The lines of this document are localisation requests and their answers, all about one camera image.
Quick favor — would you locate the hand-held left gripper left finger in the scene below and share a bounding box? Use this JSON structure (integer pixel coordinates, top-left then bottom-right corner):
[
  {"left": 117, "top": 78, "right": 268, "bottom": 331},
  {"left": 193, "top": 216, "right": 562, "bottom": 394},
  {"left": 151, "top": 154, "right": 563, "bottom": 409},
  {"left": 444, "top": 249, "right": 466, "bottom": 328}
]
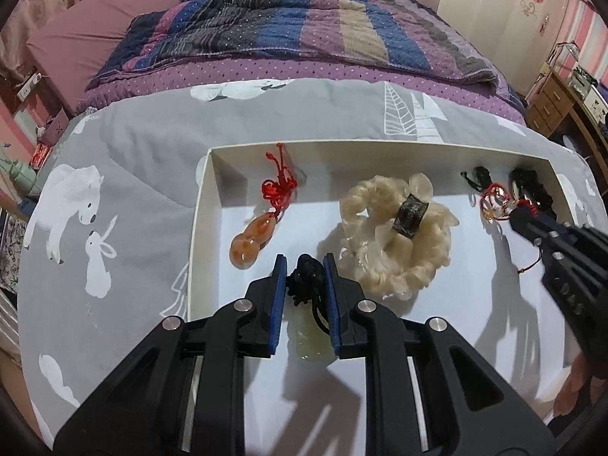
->
[{"left": 52, "top": 253, "right": 288, "bottom": 456}]

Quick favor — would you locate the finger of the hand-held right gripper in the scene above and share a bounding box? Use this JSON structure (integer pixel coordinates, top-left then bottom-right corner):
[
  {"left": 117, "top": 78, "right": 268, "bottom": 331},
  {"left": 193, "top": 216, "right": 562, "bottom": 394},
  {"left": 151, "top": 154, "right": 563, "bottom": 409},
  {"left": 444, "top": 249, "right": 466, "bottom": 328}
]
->
[
  {"left": 509, "top": 210, "right": 561, "bottom": 260},
  {"left": 541, "top": 216, "right": 608, "bottom": 248}
]

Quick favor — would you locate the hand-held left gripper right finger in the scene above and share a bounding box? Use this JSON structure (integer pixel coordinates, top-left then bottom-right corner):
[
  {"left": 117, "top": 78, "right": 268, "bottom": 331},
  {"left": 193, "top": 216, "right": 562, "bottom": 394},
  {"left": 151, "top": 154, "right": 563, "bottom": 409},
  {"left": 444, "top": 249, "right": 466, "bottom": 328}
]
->
[{"left": 323, "top": 253, "right": 556, "bottom": 456}]

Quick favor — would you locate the green jade pendant black cord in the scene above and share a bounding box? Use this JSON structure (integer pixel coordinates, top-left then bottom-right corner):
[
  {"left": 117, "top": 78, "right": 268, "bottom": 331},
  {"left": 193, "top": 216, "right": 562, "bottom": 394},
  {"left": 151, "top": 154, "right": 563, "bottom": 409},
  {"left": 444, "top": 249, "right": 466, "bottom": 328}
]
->
[{"left": 286, "top": 254, "right": 336, "bottom": 366}]

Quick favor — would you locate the red cord bracelet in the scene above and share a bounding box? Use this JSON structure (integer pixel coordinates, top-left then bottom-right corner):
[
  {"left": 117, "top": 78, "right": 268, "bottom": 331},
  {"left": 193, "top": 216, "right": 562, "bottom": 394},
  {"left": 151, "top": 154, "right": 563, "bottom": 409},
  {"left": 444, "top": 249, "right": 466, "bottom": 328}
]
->
[{"left": 479, "top": 183, "right": 545, "bottom": 276}]

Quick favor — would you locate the black cord ring charm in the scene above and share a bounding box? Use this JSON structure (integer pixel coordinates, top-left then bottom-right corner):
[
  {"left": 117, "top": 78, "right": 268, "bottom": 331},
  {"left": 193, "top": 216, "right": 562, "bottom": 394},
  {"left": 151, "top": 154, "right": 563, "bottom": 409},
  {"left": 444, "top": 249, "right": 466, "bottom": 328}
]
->
[{"left": 508, "top": 167, "right": 554, "bottom": 210}]

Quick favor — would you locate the orange gourd pendant red cord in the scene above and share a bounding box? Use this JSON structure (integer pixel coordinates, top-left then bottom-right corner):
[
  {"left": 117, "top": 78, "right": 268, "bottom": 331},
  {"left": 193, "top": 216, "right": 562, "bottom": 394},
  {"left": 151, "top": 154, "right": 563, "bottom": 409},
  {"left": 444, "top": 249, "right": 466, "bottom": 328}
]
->
[{"left": 230, "top": 142, "right": 300, "bottom": 271}]

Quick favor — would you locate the black knotted cord bracelet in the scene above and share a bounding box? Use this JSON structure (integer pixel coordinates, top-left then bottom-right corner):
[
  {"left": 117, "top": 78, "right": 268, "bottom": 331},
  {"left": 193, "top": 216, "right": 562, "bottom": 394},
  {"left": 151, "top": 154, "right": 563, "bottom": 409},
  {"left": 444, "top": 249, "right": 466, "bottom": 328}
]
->
[{"left": 461, "top": 166, "right": 492, "bottom": 193}]

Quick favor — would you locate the white cardboard tray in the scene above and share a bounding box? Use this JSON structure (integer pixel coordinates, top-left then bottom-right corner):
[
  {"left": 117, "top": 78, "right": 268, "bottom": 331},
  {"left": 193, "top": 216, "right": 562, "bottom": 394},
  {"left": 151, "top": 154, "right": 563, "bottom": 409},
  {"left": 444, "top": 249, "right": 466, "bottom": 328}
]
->
[{"left": 187, "top": 139, "right": 597, "bottom": 456}]

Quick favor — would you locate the cream braided hair scrunchie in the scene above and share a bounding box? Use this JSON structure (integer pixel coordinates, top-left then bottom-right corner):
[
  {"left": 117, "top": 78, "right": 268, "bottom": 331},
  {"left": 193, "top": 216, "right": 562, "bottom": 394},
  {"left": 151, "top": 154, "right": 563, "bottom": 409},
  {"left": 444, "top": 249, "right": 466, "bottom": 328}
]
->
[{"left": 317, "top": 173, "right": 459, "bottom": 301}]

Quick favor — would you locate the person's right hand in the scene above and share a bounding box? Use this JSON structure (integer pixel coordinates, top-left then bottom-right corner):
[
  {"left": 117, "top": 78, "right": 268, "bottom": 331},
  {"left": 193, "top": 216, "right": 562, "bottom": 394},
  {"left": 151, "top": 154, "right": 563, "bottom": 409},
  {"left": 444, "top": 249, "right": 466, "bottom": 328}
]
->
[{"left": 553, "top": 354, "right": 602, "bottom": 421}]

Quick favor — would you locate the wooden desk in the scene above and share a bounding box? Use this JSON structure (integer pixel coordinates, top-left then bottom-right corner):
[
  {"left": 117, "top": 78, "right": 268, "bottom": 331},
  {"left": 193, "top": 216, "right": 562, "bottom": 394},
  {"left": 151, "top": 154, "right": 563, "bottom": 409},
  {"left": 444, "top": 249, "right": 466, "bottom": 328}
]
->
[{"left": 525, "top": 69, "right": 608, "bottom": 172}]

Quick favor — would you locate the white box on desk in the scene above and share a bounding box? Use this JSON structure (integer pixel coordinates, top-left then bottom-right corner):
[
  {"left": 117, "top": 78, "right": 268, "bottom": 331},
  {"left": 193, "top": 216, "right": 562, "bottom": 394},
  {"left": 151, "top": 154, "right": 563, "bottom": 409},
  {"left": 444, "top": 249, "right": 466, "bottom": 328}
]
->
[{"left": 584, "top": 90, "right": 608, "bottom": 117}]

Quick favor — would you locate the grey animal print bedsheet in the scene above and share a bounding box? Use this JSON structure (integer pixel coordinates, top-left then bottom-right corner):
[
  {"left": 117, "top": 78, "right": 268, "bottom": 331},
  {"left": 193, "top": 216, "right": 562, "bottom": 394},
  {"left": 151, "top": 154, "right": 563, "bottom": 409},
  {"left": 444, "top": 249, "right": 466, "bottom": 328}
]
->
[{"left": 19, "top": 78, "right": 594, "bottom": 447}]

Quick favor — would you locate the white wardrobe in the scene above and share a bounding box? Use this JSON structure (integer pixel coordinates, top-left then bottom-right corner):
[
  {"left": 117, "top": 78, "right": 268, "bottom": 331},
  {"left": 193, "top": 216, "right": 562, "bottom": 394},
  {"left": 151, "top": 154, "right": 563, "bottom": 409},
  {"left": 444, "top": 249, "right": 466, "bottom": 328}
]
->
[{"left": 437, "top": 0, "right": 571, "bottom": 96}]

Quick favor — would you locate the striped purple blue quilt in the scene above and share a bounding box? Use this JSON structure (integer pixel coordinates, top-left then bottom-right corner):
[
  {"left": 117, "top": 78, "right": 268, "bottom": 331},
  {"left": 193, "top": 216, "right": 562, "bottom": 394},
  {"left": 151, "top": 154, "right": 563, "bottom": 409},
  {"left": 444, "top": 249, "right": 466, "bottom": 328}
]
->
[{"left": 83, "top": 0, "right": 528, "bottom": 124}]

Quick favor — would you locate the green bottle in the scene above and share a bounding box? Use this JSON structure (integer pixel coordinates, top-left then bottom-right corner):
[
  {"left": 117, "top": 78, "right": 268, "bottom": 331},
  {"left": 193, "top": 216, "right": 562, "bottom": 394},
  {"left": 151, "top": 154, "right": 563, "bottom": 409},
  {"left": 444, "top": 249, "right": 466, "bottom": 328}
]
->
[{"left": 0, "top": 157, "right": 40, "bottom": 196}]

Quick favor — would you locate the pink folded mattress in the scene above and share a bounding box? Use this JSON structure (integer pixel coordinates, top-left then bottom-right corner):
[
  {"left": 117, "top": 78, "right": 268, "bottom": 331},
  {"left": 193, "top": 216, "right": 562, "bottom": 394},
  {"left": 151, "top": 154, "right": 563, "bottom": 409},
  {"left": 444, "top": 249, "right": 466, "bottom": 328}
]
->
[{"left": 26, "top": 0, "right": 210, "bottom": 115}]

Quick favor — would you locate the white power strip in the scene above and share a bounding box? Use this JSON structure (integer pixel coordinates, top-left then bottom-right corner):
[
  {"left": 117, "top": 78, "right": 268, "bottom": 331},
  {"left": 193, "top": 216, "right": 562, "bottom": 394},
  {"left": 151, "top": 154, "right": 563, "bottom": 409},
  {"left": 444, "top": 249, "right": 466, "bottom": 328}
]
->
[{"left": 16, "top": 72, "right": 43, "bottom": 101}]

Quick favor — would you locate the pink patterned curtain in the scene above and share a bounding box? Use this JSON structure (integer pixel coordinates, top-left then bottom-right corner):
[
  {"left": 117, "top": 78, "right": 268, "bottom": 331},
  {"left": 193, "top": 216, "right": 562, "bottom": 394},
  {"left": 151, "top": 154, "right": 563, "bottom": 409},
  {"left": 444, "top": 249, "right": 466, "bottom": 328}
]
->
[{"left": 0, "top": 0, "right": 62, "bottom": 53}]

